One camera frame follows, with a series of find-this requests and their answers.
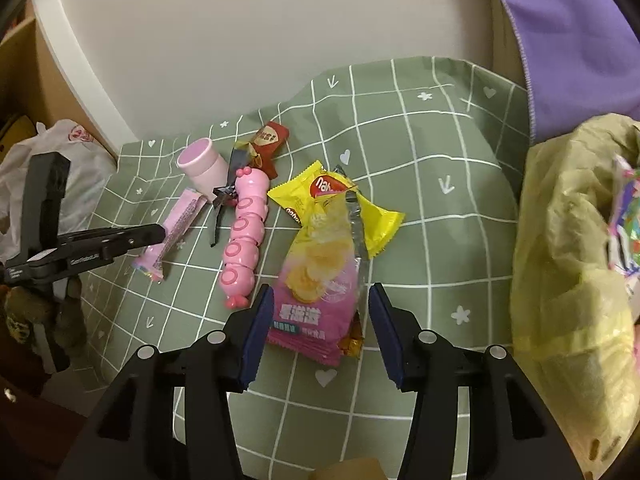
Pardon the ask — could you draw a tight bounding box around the pink chips bag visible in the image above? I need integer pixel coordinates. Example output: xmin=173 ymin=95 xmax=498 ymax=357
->
xmin=268 ymin=216 xmax=363 ymax=366

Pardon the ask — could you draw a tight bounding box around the yellow nabati wafer wrapper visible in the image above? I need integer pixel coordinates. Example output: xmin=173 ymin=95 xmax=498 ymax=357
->
xmin=268 ymin=160 xmax=405 ymax=258

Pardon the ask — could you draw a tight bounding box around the red snack wrapper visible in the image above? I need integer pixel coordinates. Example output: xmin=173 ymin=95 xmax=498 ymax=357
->
xmin=229 ymin=122 xmax=290 ymax=180

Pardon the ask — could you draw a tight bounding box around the dark foil wrapper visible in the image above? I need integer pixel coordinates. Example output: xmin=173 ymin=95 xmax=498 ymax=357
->
xmin=207 ymin=141 xmax=250 ymax=247

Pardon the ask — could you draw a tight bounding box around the left hand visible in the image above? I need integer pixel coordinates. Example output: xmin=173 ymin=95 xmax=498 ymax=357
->
xmin=1 ymin=276 xmax=87 ymax=358

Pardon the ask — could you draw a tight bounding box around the orange snack wrapper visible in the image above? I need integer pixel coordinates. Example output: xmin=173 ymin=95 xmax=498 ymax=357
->
xmin=338 ymin=312 xmax=363 ymax=359

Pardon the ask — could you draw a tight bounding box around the white plastic bag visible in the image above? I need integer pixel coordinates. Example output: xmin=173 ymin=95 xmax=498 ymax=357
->
xmin=0 ymin=118 xmax=120 ymax=261

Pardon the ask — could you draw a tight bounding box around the pink caterpillar toy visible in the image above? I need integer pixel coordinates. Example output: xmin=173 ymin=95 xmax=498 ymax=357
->
xmin=218 ymin=167 xmax=270 ymax=309

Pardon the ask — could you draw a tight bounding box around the pink candy stick wrapper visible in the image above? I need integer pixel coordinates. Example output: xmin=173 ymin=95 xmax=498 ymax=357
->
xmin=132 ymin=188 xmax=207 ymax=282

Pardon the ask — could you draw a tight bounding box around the wooden shelf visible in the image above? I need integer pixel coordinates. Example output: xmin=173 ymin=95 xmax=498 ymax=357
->
xmin=1 ymin=2 xmax=118 ymax=155

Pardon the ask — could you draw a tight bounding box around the green grid tablecloth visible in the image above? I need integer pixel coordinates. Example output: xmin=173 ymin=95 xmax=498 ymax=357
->
xmin=77 ymin=55 xmax=532 ymax=480

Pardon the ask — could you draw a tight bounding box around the colourful wrapper in bag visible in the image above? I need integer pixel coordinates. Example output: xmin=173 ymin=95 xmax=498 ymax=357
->
xmin=608 ymin=155 xmax=639 ymax=278

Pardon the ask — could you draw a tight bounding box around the purple cloth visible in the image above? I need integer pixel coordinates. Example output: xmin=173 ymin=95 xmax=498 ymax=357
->
xmin=500 ymin=0 xmax=639 ymax=142

